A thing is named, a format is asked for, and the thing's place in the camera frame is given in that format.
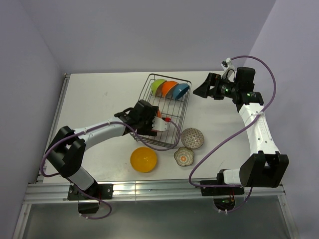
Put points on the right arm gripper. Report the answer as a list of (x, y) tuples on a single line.
[(213, 79)]

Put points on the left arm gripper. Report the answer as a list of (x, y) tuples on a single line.
[(148, 130)]

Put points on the blue ceramic bowl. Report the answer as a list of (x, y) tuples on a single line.
[(180, 90)]

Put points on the white square bowl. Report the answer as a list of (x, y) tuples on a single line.
[(156, 86)]

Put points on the orange white round bowl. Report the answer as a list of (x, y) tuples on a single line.
[(168, 87)]

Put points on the yellow round bowl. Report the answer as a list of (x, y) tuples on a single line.
[(143, 159)]

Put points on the patterned round bowl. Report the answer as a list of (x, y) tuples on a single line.
[(192, 138)]

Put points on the flower shaped patterned dish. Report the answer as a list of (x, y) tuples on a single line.
[(184, 156)]

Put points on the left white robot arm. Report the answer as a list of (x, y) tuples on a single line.
[(67, 149)]

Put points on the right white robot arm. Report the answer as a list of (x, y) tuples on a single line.
[(266, 165)]

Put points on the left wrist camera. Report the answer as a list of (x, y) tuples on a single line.
[(160, 124)]

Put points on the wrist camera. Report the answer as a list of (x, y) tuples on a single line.
[(160, 124), (228, 67)]

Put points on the black wire dish rack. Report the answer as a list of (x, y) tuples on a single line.
[(168, 108)]

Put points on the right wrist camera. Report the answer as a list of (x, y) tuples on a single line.
[(228, 67)]

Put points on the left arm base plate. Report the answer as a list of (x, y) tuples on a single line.
[(100, 191)]

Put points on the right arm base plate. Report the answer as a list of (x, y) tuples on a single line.
[(219, 191)]

